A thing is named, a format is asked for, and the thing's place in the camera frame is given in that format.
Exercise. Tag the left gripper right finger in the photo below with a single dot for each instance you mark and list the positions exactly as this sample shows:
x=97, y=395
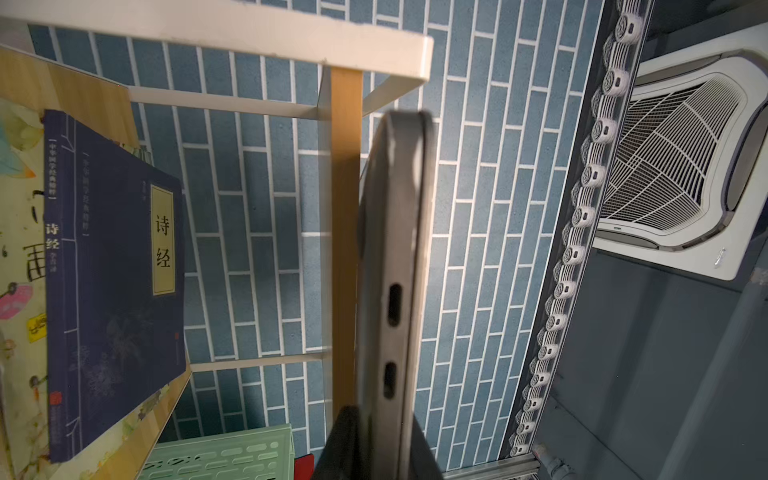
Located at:
x=422, y=463

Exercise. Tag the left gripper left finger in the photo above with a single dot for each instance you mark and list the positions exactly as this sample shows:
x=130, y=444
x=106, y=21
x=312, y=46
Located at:
x=340, y=459

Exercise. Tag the grey laptop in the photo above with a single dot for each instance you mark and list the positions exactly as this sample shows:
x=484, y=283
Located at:
x=395, y=208

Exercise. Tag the red file folder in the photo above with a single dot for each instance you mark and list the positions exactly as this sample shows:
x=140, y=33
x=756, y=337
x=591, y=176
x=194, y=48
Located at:
x=304, y=467

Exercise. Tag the green mesh file rack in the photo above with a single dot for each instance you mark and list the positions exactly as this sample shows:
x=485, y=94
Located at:
x=264, y=453

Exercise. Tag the dark blue book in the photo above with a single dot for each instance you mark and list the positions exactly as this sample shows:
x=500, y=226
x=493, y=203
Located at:
x=114, y=282

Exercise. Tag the colourful picture book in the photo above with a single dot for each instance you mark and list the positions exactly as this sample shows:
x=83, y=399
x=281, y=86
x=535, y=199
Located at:
x=24, y=420

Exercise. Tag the white ceiling air vent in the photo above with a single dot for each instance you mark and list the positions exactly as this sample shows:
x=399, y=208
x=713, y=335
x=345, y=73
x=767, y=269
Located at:
x=689, y=182

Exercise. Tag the white and wood shelf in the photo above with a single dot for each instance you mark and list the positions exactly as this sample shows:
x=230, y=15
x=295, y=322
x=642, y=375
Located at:
x=365, y=67

